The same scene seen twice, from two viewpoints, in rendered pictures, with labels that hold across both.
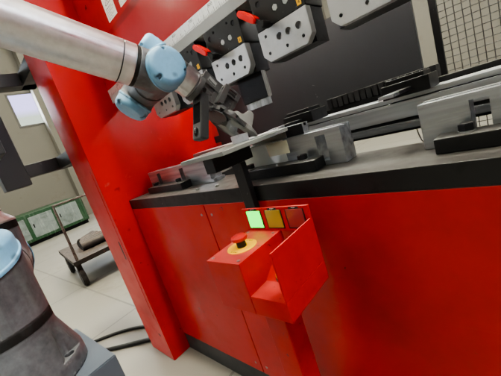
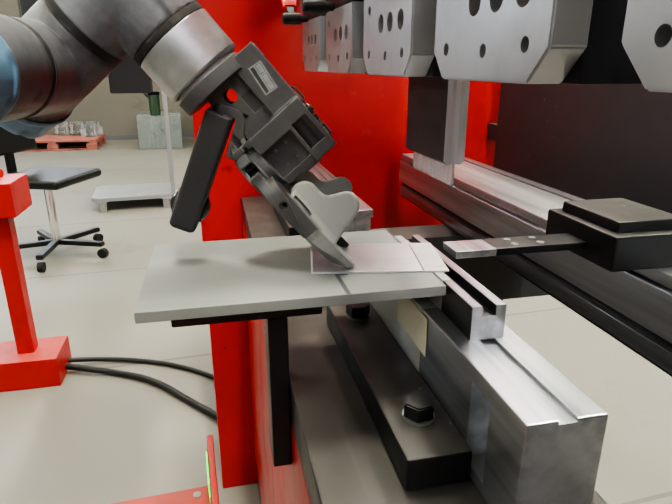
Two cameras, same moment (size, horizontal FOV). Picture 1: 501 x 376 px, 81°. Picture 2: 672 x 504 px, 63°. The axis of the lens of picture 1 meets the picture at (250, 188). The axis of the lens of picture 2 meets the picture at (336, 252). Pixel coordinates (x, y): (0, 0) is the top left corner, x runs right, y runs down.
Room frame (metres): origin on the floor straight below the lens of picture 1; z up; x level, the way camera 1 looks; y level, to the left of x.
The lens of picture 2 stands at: (0.41, -0.30, 1.18)
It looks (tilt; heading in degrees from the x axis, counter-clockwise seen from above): 19 degrees down; 31
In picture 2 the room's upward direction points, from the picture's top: straight up
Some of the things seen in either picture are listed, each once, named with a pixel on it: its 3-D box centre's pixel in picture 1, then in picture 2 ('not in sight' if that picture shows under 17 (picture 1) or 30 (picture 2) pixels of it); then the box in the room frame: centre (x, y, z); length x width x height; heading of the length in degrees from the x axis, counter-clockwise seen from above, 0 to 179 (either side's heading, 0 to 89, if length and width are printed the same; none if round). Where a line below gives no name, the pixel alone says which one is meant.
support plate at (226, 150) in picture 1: (235, 145); (285, 267); (0.83, 0.00, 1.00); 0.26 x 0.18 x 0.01; 134
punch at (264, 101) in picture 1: (255, 92); (434, 127); (0.93, -0.10, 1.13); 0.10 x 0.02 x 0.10; 44
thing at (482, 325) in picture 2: (278, 134); (440, 278); (0.90, -0.13, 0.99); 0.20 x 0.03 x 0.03; 44
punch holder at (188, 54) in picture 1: (197, 74); (370, 4); (1.09, 0.05, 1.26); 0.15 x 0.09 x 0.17; 44
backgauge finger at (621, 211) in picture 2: (294, 119); (561, 234); (1.04, -0.22, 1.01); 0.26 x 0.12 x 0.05; 134
